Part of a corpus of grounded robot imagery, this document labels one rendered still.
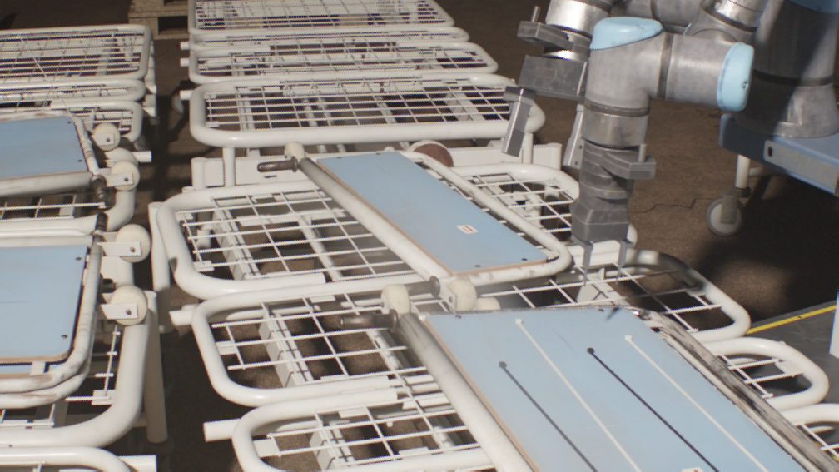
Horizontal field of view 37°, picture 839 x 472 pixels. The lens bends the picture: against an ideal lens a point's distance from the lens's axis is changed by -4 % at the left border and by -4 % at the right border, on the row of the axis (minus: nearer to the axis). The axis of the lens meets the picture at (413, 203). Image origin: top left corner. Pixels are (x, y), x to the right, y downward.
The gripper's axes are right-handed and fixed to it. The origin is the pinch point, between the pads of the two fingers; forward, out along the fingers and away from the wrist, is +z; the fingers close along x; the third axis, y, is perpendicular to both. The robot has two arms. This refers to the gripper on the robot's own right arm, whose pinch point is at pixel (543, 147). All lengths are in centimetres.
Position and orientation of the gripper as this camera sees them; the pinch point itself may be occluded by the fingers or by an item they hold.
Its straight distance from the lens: 190.1
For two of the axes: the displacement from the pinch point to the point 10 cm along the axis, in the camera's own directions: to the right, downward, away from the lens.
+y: 7.5, 2.1, 6.3
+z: -2.7, 9.6, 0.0
